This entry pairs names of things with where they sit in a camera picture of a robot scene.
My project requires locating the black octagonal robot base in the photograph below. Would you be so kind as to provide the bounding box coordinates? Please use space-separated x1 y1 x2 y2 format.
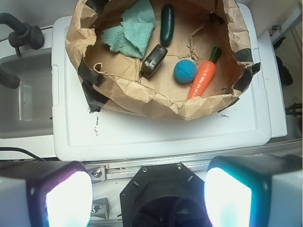
120 163 212 227

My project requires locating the orange toy carrot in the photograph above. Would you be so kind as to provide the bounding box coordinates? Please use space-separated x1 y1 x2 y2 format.
187 47 222 100

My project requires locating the black box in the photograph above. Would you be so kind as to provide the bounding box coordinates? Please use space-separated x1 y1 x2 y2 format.
139 44 168 80

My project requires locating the teal cloth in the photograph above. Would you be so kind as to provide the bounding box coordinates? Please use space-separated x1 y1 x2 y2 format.
101 0 156 59

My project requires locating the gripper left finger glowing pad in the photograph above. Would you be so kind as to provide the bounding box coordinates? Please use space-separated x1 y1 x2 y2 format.
0 161 93 227

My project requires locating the white sink basin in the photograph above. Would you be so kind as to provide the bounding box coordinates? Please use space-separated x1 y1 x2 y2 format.
0 48 53 139

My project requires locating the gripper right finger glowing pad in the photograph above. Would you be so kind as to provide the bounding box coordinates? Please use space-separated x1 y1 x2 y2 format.
204 155 303 227

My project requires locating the white plastic board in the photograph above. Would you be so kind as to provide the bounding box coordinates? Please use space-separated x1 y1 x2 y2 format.
52 16 272 161

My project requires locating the black cable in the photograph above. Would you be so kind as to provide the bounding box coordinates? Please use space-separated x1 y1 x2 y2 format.
0 147 45 161

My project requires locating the black faucet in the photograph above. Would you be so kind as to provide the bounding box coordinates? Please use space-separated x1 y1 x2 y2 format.
0 13 45 57

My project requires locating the aluminium rail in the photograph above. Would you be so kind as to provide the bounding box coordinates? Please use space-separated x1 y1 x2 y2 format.
84 138 303 183

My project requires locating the dark green toy cucumber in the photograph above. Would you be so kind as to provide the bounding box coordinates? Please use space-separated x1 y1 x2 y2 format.
160 5 175 46

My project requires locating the blue ball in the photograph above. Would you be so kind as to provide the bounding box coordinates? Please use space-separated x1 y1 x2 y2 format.
174 60 197 84

